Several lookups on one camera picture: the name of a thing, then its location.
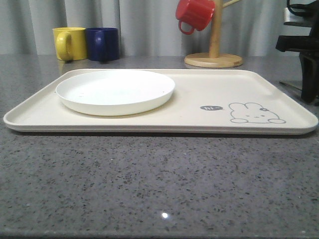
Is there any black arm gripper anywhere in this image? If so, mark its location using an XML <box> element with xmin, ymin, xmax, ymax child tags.
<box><xmin>276</xmin><ymin>0</ymin><xmax>319</xmax><ymax>103</ymax></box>

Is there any metal chopstick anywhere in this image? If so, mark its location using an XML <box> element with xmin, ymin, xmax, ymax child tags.
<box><xmin>279</xmin><ymin>81</ymin><xmax>302</xmax><ymax>92</ymax></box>

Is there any white round plate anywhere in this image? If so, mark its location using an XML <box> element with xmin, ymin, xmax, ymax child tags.
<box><xmin>56</xmin><ymin>70</ymin><xmax>175</xmax><ymax>116</ymax></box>

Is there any wooden mug tree stand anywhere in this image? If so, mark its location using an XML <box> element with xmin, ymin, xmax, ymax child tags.
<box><xmin>184</xmin><ymin>0</ymin><xmax>243</xmax><ymax>68</ymax></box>

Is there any red mug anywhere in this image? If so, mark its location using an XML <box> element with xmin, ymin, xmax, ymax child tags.
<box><xmin>175</xmin><ymin>0</ymin><xmax>215</xmax><ymax>35</ymax></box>

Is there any dark blue mug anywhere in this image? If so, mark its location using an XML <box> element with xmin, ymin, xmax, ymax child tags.
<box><xmin>85</xmin><ymin>27</ymin><xmax>120</xmax><ymax>61</ymax></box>

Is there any cream rabbit serving tray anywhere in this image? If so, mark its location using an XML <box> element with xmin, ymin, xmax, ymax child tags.
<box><xmin>3</xmin><ymin>69</ymin><xmax>319</xmax><ymax>135</ymax></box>

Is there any yellow mug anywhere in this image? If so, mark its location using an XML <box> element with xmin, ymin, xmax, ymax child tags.
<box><xmin>53</xmin><ymin>27</ymin><xmax>87</xmax><ymax>61</ymax></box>

